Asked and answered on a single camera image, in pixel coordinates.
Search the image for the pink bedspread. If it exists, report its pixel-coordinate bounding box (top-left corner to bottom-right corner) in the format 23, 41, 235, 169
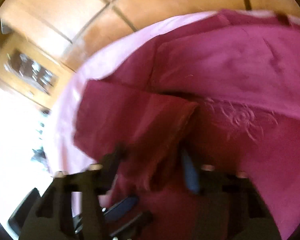
47, 10, 300, 215

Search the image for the dark red long-sleeve shirt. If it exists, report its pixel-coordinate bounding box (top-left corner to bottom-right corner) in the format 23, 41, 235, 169
74, 11, 300, 239

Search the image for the wooden cabinet with shelves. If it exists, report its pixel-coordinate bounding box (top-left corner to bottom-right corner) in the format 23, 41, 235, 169
0, 21, 74, 109

